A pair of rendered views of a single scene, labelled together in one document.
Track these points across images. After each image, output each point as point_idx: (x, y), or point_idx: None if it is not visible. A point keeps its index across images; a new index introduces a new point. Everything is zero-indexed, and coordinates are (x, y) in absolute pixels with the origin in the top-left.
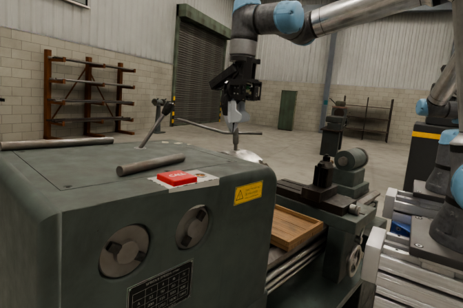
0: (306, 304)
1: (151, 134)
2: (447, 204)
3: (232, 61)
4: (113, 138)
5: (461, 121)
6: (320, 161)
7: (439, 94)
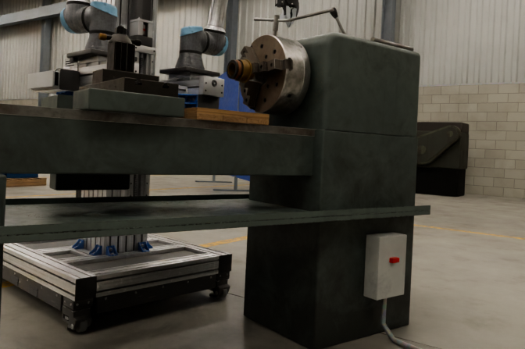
0: (166, 204)
1: (342, 33)
2: (200, 55)
3: None
4: (371, 37)
5: (223, 23)
6: (128, 37)
7: None
